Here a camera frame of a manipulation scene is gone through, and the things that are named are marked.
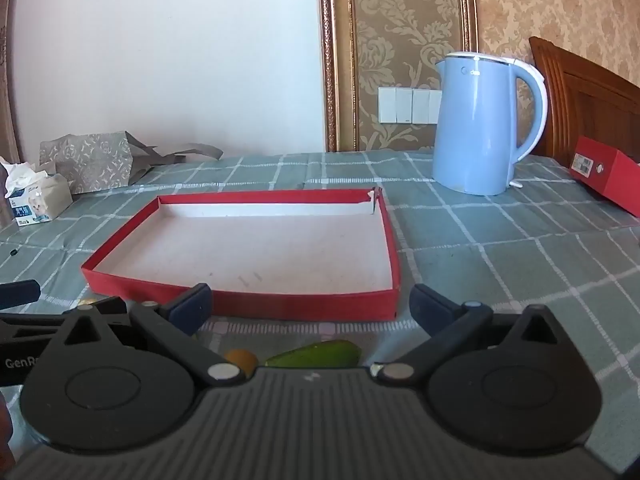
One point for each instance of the grey patterned gift bag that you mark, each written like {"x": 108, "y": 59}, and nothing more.
{"x": 90, "y": 160}

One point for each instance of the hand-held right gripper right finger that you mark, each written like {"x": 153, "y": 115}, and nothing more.
{"x": 430, "y": 308}

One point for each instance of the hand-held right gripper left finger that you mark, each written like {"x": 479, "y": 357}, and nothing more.
{"x": 190, "y": 306}

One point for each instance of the white wall switch panel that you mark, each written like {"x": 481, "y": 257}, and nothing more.
{"x": 400, "y": 105}

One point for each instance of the light blue electric kettle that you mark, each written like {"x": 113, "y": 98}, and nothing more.
{"x": 475, "y": 125}

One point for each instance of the red shallow cardboard box tray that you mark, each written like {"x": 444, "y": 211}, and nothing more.
{"x": 250, "y": 245}

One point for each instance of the red cardboard box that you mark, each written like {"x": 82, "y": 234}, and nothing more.
{"x": 615, "y": 180}

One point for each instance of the small brown round fruit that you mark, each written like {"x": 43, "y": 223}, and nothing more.
{"x": 242, "y": 360}

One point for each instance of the soft tissue pack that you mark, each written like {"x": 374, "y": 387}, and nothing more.
{"x": 45, "y": 200}

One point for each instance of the gold wall moulding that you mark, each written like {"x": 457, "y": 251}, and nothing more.
{"x": 330, "y": 60}
{"x": 467, "y": 5}

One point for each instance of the green cucumber piece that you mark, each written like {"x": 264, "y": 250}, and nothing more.
{"x": 320, "y": 355}

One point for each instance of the brown wooden headboard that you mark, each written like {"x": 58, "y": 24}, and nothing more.
{"x": 585, "y": 105}

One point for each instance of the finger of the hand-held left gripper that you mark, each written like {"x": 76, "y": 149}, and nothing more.
{"x": 112, "y": 306}
{"x": 20, "y": 292}

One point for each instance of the green checked tablecloth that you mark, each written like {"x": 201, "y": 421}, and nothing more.
{"x": 500, "y": 260}

